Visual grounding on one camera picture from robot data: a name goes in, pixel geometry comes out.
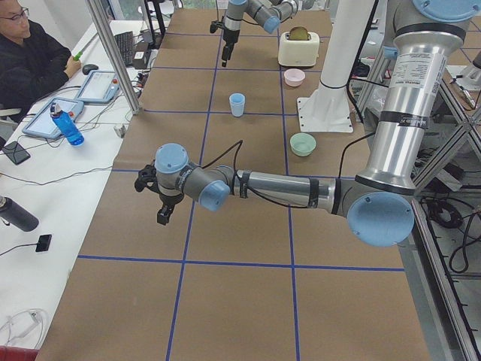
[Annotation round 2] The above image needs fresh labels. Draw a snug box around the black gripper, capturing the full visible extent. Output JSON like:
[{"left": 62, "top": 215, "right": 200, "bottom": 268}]
[
  {"left": 156, "top": 188, "right": 184, "bottom": 226},
  {"left": 221, "top": 28, "right": 239, "bottom": 68}
]

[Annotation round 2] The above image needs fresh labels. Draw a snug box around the light blue cup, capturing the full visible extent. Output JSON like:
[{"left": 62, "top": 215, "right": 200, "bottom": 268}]
[
  {"left": 230, "top": 102, "right": 245, "bottom": 117},
  {"left": 229, "top": 93, "right": 246, "bottom": 104}
]

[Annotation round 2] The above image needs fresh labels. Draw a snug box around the cream two-slot toaster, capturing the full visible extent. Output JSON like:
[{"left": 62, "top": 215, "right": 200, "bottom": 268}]
[{"left": 277, "top": 32, "right": 320, "bottom": 68}]

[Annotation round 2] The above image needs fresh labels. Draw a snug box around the brown toast slice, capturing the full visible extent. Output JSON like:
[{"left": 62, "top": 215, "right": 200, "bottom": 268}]
[{"left": 288, "top": 26, "right": 310, "bottom": 41}]

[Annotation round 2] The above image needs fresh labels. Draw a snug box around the pink plastic bowl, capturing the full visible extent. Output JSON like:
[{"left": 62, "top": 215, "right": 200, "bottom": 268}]
[{"left": 283, "top": 68, "right": 306, "bottom": 87}]

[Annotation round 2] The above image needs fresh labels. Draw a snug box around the black keyboard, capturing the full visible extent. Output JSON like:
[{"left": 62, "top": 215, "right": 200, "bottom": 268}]
[{"left": 113, "top": 31, "right": 135, "bottom": 67}]

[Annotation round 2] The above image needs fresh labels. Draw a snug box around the small black puck device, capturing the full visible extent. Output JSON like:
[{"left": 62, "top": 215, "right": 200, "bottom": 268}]
[{"left": 35, "top": 234, "right": 52, "bottom": 253}]

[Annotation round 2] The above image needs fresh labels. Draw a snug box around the green plastic bowl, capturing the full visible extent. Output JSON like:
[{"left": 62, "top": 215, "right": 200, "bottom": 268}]
[{"left": 289, "top": 132, "right": 316, "bottom": 157}]

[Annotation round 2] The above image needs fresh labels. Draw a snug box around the teach pendant far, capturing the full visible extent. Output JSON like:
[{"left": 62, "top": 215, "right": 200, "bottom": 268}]
[{"left": 75, "top": 70, "right": 119, "bottom": 104}]

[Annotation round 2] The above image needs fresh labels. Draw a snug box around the teach pendant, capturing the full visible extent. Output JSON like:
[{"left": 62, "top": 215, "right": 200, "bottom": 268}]
[
  {"left": 22, "top": 97, "right": 84, "bottom": 140},
  {"left": 75, "top": 70, "right": 119, "bottom": 104}
]

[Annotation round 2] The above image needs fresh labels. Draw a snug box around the blue water bottle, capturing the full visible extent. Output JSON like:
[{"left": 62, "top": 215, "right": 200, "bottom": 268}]
[{"left": 50, "top": 102, "right": 84, "bottom": 146}]

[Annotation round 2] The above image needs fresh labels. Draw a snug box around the black computer mouse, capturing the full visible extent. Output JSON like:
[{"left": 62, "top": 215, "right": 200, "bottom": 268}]
[{"left": 82, "top": 64, "right": 98, "bottom": 75}]

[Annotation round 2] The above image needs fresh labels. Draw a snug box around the teach pendant near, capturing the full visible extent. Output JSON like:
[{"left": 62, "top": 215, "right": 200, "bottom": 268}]
[{"left": 22, "top": 97, "right": 84, "bottom": 140}]

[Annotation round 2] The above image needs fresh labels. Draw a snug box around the dark grey thermos bottle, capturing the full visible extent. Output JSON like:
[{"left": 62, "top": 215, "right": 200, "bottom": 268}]
[{"left": 1, "top": 196, "right": 39, "bottom": 232}]

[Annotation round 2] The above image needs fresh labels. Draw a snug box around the black smartphone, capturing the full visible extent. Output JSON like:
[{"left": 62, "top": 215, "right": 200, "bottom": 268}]
[{"left": 2, "top": 141, "right": 31, "bottom": 165}]

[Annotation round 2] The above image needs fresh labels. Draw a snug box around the person in black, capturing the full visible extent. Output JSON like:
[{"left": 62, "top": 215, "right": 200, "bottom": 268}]
[{"left": 1, "top": 1, "right": 82, "bottom": 123}]

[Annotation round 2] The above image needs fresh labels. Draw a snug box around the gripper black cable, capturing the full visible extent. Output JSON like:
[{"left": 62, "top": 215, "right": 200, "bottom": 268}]
[
  {"left": 134, "top": 139, "right": 377, "bottom": 208},
  {"left": 209, "top": 0, "right": 226, "bottom": 35}
]

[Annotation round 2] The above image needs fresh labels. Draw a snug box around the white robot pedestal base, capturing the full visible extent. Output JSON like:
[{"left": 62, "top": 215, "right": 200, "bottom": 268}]
[{"left": 297, "top": 0, "right": 377, "bottom": 133}]

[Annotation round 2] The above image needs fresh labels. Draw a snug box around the aluminium frame post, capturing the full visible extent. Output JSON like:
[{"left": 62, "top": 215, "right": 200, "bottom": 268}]
[{"left": 86, "top": 0, "right": 141, "bottom": 115}]

